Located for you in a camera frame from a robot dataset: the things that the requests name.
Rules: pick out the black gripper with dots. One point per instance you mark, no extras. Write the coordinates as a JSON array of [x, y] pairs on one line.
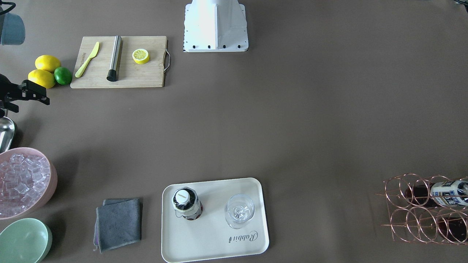
[[8, 88]]

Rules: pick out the whole yellow lemon lower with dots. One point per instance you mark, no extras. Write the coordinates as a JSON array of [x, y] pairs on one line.
[[42, 77]]

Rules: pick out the grey folded cloth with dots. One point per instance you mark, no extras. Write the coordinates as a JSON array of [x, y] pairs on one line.
[[118, 223]]

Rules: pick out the steel ice scoop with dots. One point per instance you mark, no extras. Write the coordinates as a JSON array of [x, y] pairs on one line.
[[7, 133]]

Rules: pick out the steel muddler black tip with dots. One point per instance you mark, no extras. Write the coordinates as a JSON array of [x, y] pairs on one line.
[[115, 54]]

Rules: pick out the bamboo cutting board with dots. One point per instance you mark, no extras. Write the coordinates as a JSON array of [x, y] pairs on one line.
[[129, 73]]

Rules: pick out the pink bowl of ice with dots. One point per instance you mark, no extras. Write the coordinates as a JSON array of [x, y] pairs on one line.
[[28, 181]]

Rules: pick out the half lemon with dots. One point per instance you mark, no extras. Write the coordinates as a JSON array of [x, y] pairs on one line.
[[140, 56]]

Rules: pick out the green lime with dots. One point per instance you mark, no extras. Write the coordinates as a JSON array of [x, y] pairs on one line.
[[63, 76]]

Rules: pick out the whole yellow lemon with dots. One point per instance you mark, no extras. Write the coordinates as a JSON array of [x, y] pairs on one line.
[[47, 62], [42, 77]]

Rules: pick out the green ceramic bowl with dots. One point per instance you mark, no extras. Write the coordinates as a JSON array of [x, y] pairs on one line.
[[27, 240]]

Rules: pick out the yellow plastic knife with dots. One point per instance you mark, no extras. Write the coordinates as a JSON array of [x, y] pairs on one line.
[[85, 63]]

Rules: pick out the clear wine glass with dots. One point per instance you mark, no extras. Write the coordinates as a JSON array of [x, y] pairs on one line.
[[239, 211]]

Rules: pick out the whole yellow lemon upper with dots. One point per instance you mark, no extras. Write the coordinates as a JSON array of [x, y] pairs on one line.
[[47, 62]]

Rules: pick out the copper wire bottle basket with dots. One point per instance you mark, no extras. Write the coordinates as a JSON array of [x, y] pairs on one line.
[[412, 223]]

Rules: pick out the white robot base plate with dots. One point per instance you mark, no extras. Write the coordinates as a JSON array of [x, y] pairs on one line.
[[215, 26]]

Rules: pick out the cream rabbit tray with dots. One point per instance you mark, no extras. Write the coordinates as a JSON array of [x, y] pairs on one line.
[[209, 236]]

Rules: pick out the suntory tea bottle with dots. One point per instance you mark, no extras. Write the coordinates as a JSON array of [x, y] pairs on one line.
[[453, 228], [441, 194], [187, 204]]

